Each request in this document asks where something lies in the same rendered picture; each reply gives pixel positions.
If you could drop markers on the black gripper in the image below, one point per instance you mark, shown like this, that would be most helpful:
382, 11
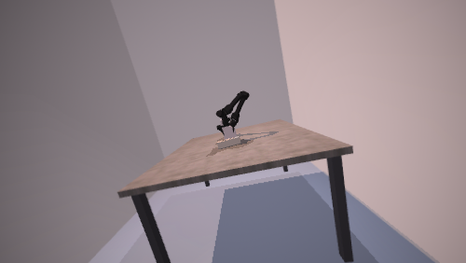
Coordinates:
219, 127

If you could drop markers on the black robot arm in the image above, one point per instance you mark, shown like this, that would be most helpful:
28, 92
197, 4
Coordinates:
222, 113

